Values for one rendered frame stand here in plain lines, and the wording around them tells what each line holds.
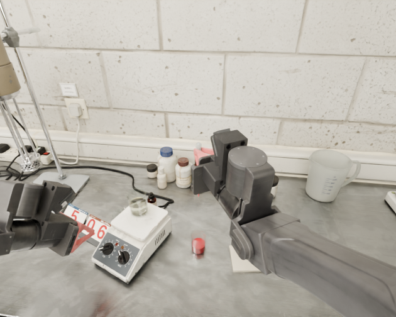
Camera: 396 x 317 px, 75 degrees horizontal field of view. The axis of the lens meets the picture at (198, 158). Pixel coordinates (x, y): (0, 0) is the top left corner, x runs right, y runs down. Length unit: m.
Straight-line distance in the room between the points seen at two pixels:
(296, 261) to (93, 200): 0.79
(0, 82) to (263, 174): 0.71
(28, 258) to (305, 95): 1.00
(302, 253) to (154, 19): 0.82
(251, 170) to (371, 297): 0.18
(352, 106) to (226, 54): 0.48
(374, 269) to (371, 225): 0.72
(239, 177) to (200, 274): 0.42
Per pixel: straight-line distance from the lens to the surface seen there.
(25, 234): 0.57
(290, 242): 0.33
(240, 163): 0.36
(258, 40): 0.92
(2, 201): 0.55
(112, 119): 1.12
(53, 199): 0.58
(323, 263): 0.30
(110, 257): 0.75
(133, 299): 0.72
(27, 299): 0.81
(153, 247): 0.76
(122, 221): 0.76
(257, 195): 0.38
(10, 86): 0.86
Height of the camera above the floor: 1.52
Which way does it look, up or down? 33 degrees down
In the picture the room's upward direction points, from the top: straight up
